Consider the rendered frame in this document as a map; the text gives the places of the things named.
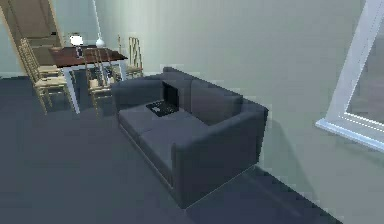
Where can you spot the tan wooden slat chair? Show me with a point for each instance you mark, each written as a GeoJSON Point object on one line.
{"type": "Point", "coordinates": [98, 81]}
{"type": "Point", "coordinates": [135, 56]}
{"type": "Point", "coordinates": [43, 76]}

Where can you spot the dark grey sofa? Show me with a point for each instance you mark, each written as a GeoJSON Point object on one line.
{"type": "Point", "coordinates": [200, 133]}

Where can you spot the black open laptop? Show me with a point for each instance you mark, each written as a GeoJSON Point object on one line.
{"type": "Point", "coordinates": [166, 101]}

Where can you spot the white round vase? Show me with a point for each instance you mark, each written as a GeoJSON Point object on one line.
{"type": "Point", "coordinates": [100, 42]}

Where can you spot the brown top white leg table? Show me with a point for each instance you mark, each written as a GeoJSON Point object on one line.
{"type": "Point", "coordinates": [83, 56]}

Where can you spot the white shade table lamp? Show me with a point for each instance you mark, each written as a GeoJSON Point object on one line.
{"type": "Point", "coordinates": [77, 41]}

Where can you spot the white framed window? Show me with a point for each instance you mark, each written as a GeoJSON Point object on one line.
{"type": "Point", "coordinates": [360, 83]}

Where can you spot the brown room door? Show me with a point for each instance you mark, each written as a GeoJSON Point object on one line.
{"type": "Point", "coordinates": [31, 20]}

